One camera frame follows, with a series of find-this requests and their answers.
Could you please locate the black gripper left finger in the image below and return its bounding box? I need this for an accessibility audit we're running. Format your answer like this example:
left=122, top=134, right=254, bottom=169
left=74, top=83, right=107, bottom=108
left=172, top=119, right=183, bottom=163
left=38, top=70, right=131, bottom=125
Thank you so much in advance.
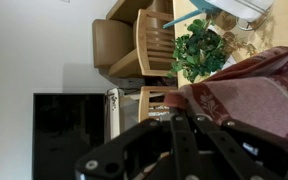
left=75, top=115, right=201, bottom=180

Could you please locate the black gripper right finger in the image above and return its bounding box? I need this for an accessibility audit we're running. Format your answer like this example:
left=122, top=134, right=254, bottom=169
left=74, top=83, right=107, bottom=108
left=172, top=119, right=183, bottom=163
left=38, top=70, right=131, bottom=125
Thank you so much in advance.
left=192, top=114, right=288, bottom=180

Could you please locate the dark red patterned cloth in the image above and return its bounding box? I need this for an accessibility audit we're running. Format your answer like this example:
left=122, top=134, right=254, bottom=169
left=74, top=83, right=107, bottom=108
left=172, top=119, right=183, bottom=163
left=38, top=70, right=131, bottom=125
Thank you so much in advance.
left=165, top=46, right=288, bottom=139

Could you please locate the black flat screen television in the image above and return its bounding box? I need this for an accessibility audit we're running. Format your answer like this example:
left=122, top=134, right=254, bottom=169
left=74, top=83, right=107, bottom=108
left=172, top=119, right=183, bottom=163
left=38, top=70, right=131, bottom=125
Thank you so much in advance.
left=32, top=93, right=105, bottom=180

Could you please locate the potted green plant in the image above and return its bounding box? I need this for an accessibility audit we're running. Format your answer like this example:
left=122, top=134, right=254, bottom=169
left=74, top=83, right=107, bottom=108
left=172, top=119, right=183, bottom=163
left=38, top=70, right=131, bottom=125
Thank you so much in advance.
left=167, top=19, right=232, bottom=83

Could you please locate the wooden chair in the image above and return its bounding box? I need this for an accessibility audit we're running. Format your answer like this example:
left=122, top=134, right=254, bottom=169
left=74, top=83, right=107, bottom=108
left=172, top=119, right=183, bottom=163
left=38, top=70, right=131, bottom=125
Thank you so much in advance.
left=109, top=9, right=176, bottom=77
left=138, top=86, right=176, bottom=122

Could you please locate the white paper under pot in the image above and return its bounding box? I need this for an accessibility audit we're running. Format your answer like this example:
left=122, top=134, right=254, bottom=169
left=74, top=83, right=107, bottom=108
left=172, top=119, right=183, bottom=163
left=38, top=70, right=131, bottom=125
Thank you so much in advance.
left=222, top=55, right=236, bottom=70

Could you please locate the wooden chair far side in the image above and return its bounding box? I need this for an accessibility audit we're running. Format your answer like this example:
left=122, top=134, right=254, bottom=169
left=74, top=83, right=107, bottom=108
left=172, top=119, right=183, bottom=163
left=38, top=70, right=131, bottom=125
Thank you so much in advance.
left=138, top=86, right=176, bottom=122

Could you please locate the brown armchair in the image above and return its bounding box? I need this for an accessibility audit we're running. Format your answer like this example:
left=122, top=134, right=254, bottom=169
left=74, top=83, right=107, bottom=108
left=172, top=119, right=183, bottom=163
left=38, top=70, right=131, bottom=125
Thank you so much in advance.
left=92, top=0, right=175, bottom=69

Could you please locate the teal watering can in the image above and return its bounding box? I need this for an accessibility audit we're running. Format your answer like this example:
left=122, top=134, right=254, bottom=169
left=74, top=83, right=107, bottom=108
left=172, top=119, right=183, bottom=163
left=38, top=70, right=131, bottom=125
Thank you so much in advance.
left=163, top=0, right=221, bottom=29

